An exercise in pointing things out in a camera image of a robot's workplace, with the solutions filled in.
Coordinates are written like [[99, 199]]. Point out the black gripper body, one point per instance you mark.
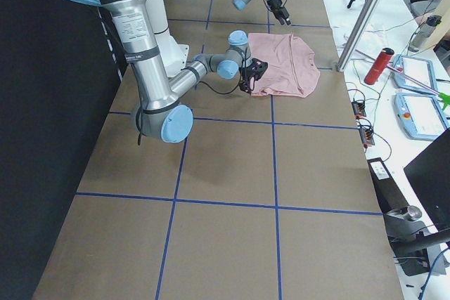
[[247, 74], [276, 4]]

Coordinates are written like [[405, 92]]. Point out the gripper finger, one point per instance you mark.
[[280, 17], [287, 19]]

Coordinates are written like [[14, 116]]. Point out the pink snoopy t-shirt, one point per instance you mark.
[[291, 68]]

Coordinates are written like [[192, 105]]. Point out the red thermos bottle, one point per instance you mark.
[[380, 63]]

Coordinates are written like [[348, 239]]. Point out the orange black connector board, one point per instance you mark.
[[358, 107]]

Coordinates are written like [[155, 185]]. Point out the grey water bottle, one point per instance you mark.
[[424, 32]]

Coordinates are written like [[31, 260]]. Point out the far blue teach pendant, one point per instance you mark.
[[419, 69]]

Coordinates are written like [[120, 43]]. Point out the blue teach pendant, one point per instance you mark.
[[420, 116], [419, 69]]

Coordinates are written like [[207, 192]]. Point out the near blue teach pendant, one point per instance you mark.
[[420, 116]]

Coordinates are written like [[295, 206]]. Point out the reacher stick with green tip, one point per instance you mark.
[[442, 96]]

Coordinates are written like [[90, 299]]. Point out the black power box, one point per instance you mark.
[[390, 198]]

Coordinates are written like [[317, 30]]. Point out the black monitor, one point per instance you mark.
[[416, 248]]

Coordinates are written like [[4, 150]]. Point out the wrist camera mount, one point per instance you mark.
[[256, 69]]

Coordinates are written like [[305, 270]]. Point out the aluminium frame post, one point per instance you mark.
[[356, 34]]

